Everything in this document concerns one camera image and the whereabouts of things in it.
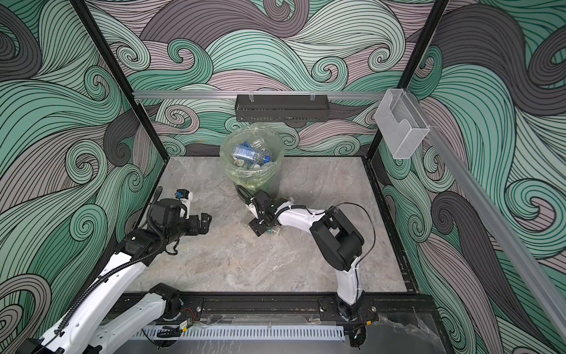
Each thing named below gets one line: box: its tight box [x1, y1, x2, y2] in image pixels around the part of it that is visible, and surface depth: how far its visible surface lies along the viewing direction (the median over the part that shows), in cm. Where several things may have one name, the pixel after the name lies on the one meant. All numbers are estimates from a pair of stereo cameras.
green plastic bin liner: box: [219, 123, 285, 199], surface depth 91 cm
